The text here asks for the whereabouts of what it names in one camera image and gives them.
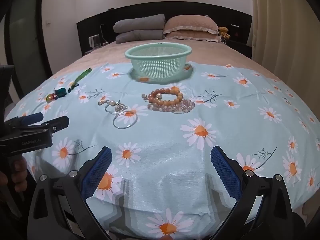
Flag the pearl earring silver hoop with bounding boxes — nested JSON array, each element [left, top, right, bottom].
[[98, 100, 128, 115]]

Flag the large silver hoop ring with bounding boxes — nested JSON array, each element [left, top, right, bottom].
[[112, 111, 139, 130]]

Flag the orange bead bracelet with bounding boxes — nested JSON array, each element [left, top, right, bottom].
[[147, 86, 185, 106]]

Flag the pink bead bracelet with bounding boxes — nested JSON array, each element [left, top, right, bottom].
[[147, 99, 196, 114]]

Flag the person's left hand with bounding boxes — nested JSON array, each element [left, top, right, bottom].
[[10, 155, 28, 192]]

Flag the dark door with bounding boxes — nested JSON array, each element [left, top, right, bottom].
[[4, 0, 53, 99]]

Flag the white bedside device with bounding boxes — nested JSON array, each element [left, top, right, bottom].
[[88, 34, 101, 49]]

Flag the black headboard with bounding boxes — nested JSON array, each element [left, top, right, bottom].
[[76, 1, 253, 55]]

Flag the daisy print blue cloth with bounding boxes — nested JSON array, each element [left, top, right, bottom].
[[8, 62, 319, 239]]

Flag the mint green plastic basket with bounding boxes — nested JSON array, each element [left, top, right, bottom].
[[124, 42, 192, 83]]

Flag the lower grey folded blanket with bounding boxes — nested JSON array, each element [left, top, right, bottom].
[[116, 30, 164, 44]]

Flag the grey folded blanket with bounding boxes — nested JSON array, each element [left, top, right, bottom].
[[113, 14, 165, 34], [116, 30, 164, 44]]

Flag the upper grey folded blanket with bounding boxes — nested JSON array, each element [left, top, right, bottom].
[[113, 14, 165, 34]]

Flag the upper beige ruffled pillow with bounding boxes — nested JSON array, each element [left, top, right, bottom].
[[163, 15, 219, 34]]

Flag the beige ruffled pillow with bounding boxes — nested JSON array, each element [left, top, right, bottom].
[[165, 30, 221, 43], [163, 15, 219, 34]]

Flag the pink beige bed blanket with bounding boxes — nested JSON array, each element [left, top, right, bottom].
[[51, 37, 283, 81]]

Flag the lower beige ruffled pillow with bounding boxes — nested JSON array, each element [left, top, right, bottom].
[[165, 30, 221, 43]]

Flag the brown teddy bear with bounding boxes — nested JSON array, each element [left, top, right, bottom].
[[218, 27, 231, 44]]

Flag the cream curtain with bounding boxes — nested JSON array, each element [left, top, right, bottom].
[[252, 0, 319, 115]]

